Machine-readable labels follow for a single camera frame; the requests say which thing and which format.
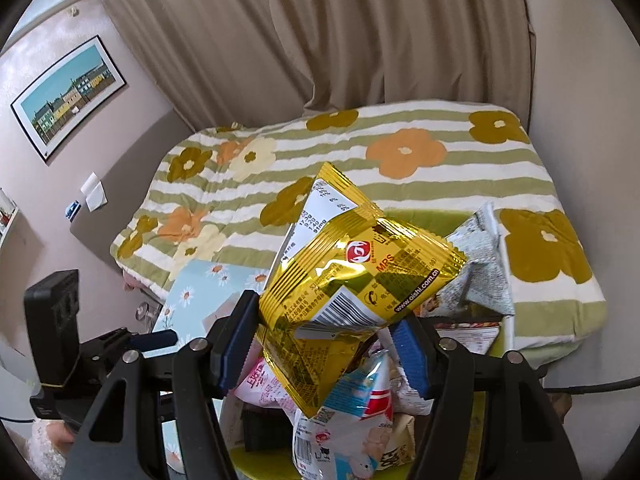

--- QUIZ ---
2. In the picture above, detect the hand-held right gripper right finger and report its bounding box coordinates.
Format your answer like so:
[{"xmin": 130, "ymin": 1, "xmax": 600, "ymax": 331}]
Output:
[{"xmin": 390, "ymin": 317, "xmax": 584, "ymax": 480}]

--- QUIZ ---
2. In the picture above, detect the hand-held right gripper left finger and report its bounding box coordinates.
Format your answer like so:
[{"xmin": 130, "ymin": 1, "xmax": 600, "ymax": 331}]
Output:
[{"xmin": 62, "ymin": 290, "xmax": 262, "ymax": 480}]

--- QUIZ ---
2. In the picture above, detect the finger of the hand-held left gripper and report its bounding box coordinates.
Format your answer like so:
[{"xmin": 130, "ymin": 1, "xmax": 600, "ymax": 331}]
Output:
[{"xmin": 130, "ymin": 329, "xmax": 178, "ymax": 354}]

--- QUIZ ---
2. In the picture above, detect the gold snack packet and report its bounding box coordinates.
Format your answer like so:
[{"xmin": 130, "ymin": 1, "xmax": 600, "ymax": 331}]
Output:
[{"xmin": 257, "ymin": 161, "xmax": 469, "ymax": 419}]

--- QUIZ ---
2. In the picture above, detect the silver printed snack packet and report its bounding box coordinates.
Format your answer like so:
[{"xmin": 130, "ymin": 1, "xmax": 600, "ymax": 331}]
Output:
[{"xmin": 444, "ymin": 201, "xmax": 516, "ymax": 319}]

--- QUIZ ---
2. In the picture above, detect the yellow-green storage box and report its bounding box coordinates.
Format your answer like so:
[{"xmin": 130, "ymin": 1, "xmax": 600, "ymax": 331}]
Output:
[{"xmin": 220, "ymin": 205, "xmax": 518, "ymax": 480}]

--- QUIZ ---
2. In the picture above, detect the person's left forearm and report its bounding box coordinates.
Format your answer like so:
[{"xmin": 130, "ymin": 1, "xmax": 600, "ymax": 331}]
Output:
[{"xmin": 25, "ymin": 417, "xmax": 77, "ymax": 480}]

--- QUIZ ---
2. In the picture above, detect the pink snack packet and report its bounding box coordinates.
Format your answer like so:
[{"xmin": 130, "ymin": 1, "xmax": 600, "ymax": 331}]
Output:
[{"xmin": 235, "ymin": 355, "xmax": 301, "ymax": 412}]

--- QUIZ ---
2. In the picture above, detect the pink cloth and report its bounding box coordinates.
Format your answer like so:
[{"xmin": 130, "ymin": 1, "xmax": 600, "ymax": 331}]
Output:
[{"xmin": 121, "ymin": 267, "xmax": 151, "ymax": 292}]

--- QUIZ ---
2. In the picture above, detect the beige snack packet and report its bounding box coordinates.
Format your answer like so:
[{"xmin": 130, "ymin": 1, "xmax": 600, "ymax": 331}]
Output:
[{"xmin": 375, "ymin": 412, "xmax": 417, "ymax": 472}]

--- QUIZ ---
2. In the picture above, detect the white and red snack packet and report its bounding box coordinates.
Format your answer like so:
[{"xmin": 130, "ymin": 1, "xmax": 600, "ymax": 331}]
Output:
[{"xmin": 292, "ymin": 347, "xmax": 397, "ymax": 480}]

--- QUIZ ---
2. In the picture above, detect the green striped floral blanket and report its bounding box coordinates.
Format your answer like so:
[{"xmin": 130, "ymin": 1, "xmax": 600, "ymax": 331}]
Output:
[{"xmin": 110, "ymin": 101, "xmax": 609, "ymax": 362}]

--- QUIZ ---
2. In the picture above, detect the beige curtain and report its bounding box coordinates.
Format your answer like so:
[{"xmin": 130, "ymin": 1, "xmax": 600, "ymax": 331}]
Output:
[{"xmin": 97, "ymin": 0, "xmax": 537, "ymax": 132}]

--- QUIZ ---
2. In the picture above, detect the metal bed frame knob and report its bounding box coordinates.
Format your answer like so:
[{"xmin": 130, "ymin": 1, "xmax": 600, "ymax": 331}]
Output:
[{"xmin": 134, "ymin": 300, "xmax": 157, "ymax": 334}]

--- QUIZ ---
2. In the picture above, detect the white wall shelf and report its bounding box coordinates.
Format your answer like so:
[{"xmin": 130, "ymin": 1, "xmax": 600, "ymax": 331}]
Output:
[{"xmin": 0, "ymin": 187, "xmax": 21, "ymax": 252}]

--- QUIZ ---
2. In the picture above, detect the black cable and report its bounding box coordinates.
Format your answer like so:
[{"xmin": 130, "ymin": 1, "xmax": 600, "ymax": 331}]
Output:
[{"xmin": 542, "ymin": 376, "xmax": 634, "ymax": 397}]

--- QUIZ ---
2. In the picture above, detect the framed wall picture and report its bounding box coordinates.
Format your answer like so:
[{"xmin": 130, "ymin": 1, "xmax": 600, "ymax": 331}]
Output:
[{"xmin": 10, "ymin": 35, "xmax": 127, "ymax": 166}]

